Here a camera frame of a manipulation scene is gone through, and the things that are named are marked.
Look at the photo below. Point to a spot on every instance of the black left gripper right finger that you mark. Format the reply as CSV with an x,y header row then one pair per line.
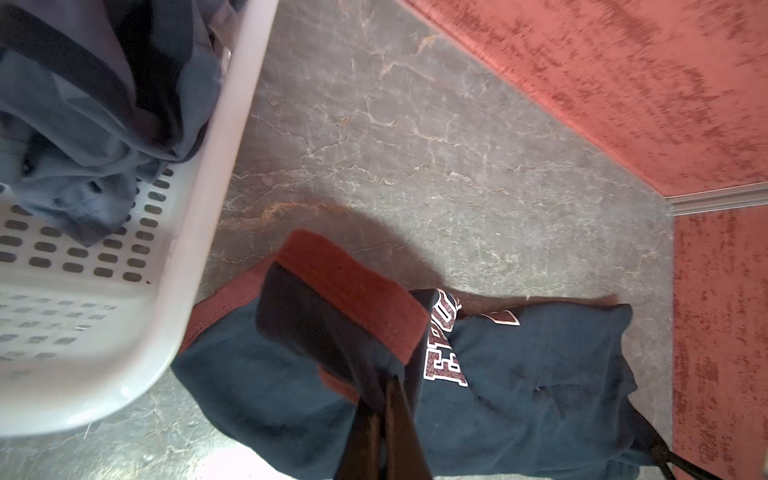
x,y
404,456

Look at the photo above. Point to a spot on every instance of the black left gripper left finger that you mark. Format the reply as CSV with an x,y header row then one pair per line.
x,y
361,457

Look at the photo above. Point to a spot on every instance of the navy tank top red trim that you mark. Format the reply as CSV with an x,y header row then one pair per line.
x,y
279,359

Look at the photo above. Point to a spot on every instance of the grey-blue tank top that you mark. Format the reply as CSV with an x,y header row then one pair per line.
x,y
98,96

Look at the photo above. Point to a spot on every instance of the white plastic laundry basket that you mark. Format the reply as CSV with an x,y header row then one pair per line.
x,y
86,331

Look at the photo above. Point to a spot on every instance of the aluminium corner post right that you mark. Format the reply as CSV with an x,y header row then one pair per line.
x,y
739,197

